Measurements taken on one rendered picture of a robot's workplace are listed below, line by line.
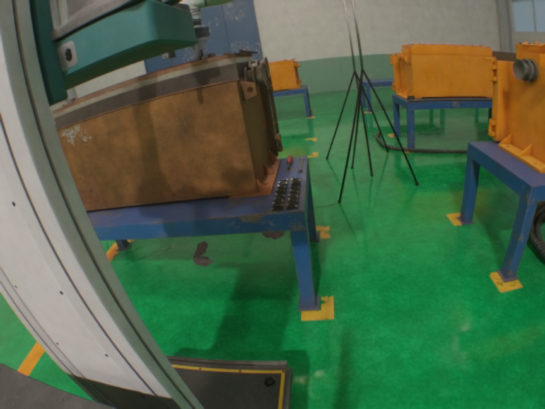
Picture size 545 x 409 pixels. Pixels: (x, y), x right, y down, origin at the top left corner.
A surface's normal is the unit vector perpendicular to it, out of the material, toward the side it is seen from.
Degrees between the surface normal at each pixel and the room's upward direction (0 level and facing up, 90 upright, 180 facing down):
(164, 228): 90
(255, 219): 90
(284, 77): 90
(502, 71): 90
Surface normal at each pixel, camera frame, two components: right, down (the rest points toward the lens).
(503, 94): -0.09, 0.47
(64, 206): 0.98, -0.10
